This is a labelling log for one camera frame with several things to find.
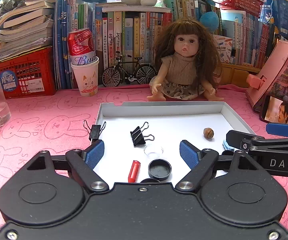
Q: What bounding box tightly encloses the brown walnut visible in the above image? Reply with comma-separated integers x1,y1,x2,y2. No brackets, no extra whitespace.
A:
203,127,214,140

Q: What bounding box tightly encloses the black round lid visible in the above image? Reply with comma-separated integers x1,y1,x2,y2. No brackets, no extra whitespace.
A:
141,178,160,183
148,159,172,181

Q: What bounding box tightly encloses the red crayon cap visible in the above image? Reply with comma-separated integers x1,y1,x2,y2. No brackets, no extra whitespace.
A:
128,160,141,183

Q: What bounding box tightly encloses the black binder clip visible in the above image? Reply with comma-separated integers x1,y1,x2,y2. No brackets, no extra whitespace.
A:
83,120,106,144
130,122,155,147

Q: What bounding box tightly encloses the black round container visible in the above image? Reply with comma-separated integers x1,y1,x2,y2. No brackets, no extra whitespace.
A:
221,150,234,156

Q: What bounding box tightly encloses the blue hair clip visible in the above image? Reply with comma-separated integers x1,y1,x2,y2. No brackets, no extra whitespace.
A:
222,140,235,152

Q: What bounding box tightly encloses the black binder clip on box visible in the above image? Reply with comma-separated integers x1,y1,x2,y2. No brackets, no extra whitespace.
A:
83,120,106,144

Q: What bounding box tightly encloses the smartphone showing video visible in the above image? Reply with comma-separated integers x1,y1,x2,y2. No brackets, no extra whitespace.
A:
259,94,288,124

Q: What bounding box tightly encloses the white shallow cardboard box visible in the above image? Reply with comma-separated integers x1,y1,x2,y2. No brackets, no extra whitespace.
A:
94,101,254,187

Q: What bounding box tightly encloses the white paper cup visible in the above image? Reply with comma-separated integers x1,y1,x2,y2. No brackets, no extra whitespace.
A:
71,56,99,96

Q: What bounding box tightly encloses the brown-haired doll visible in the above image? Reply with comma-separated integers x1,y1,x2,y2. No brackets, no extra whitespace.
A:
147,18,221,101

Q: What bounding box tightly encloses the miniature black bicycle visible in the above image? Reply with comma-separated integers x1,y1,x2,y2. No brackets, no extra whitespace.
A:
102,51,157,87

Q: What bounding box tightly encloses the red plastic crate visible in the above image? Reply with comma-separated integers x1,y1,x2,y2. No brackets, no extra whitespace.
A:
0,46,56,99

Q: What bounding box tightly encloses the red Budweiser can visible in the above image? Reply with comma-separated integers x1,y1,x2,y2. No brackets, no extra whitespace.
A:
67,28,96,66

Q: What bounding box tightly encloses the red plastic basket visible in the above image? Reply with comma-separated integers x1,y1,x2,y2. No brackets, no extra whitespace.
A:
219,0,263,17

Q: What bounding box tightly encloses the stack of books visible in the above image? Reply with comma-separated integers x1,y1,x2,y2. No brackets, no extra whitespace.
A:
0,0,80,63

